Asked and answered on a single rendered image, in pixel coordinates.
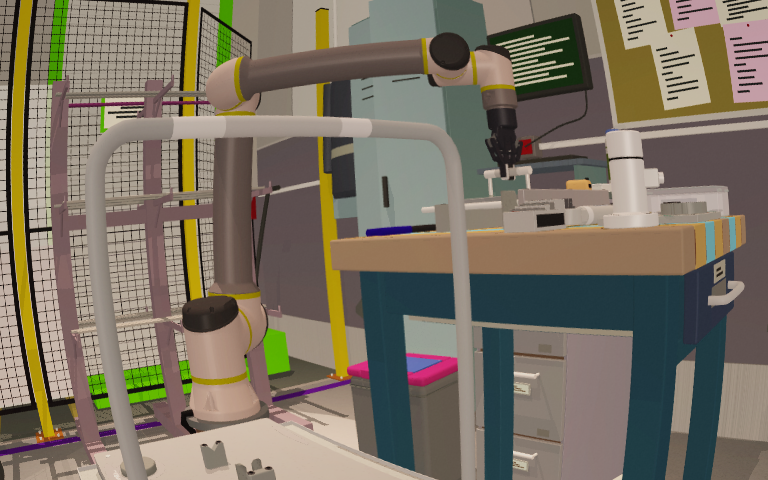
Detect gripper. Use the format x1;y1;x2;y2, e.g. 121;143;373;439
484;106;523;181

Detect teal tall cabinet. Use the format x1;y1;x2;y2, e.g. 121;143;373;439
349;0;488;221

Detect grey cabinet drawer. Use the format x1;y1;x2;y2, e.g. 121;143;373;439
512;328;568;360
512;355;568;444
512;436;566;480

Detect white thin tube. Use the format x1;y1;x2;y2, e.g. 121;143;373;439
271;179;322;194

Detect grey white hoop tube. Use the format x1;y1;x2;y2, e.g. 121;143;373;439
85;115;479;480

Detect dark blue bench drawer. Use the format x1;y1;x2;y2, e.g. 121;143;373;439
683;251;734;347

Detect grey filing cabinet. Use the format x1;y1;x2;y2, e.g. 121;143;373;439
472;326;638;480

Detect pink tube rack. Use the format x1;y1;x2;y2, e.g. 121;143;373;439
50;77;313;464

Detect grey filling tube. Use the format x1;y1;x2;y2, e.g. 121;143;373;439
71;314;184;332
62;190;216;210

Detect grey tray cradle block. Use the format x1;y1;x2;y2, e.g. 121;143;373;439
200;440;233;473
235;458;278;480

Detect grey box with dark window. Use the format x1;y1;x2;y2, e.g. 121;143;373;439
502;206;607;235

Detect grey long flat block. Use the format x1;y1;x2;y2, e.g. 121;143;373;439
516;187;612;209

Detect white long rod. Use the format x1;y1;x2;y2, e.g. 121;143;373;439
538;132;608;152

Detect grey block with white rod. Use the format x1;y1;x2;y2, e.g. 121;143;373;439
421;200;518;233

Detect teal wooden-top bench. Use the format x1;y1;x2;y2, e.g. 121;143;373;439
329;214;749;480

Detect dark green-text monitor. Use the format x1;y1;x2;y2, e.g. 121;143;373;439
486;13;595;103

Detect white cylinder stand device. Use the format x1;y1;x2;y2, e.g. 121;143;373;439
602;128;667;230

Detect blue black pen tool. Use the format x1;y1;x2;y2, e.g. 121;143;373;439
365;224;437;238

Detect cork notice board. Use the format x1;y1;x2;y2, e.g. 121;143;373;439
590;0;768;129

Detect grey stepped metal part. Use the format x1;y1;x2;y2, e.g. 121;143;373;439
658;200;725;227

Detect clear plastic box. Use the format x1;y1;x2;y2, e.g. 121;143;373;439
644;184;731;227

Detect pink bin lid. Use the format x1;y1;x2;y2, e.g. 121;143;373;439
346;352;461;388

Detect black rod red grip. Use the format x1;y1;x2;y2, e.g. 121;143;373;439
250;184;281;284

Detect grey waste bin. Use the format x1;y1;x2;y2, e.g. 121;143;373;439
349;373;479;480

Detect green floor panel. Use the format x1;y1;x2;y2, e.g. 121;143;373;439
87;328;291;411

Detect white paper green-edged sign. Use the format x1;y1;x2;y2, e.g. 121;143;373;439
100;98;146;134

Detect purple thin rod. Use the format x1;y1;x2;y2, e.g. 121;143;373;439
68;100;211;109

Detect white bar handle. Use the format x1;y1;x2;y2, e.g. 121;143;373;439
482;165;535;200

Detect teal wall shelf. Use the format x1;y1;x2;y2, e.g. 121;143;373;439
478;155;608;182

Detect black cable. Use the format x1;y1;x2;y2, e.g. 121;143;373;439
529;88;590;151

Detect black wall panel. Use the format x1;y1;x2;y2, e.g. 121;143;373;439
323;80;356;200

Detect yellow post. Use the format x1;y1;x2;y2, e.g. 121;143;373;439
315;8;352;380

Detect white bench drawer handle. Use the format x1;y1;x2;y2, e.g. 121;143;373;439
706;280;746;309

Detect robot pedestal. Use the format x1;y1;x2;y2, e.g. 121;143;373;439
179;403;271;434

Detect wire mesh fence yellow posts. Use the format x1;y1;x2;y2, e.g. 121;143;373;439
0;0;253;448

